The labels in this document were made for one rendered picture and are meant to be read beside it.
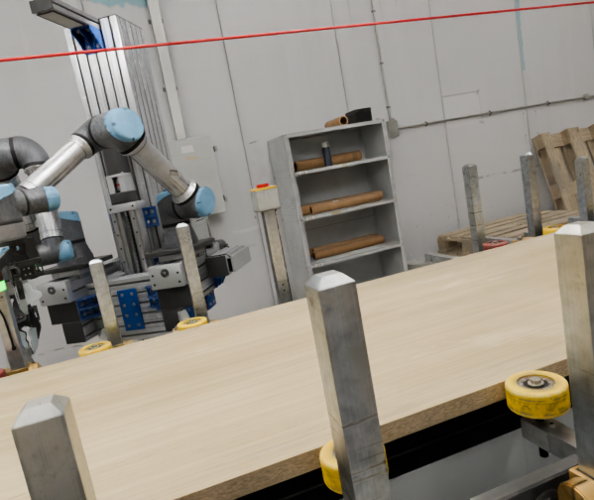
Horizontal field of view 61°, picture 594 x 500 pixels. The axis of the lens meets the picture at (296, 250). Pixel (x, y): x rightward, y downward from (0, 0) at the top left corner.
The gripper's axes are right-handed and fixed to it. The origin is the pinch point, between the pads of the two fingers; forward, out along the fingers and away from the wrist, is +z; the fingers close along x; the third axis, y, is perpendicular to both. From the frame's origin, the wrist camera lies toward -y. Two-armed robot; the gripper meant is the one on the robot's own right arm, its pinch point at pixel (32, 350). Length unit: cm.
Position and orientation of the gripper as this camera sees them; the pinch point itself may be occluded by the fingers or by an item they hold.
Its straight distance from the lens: 192.7
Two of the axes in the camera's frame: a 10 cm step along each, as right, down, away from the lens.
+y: -3.1, -0.9, 9.5
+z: 1.8, 9.7, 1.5
